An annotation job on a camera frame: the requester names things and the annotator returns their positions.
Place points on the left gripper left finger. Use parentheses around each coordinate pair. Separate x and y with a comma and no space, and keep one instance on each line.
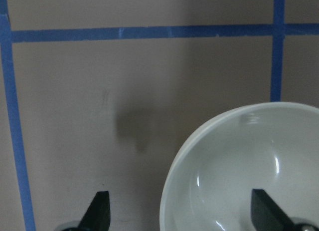
(96,217)

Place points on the white bowl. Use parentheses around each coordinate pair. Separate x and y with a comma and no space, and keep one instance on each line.
(270,146)

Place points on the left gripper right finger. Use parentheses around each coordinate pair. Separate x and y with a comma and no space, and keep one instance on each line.
(266,215)

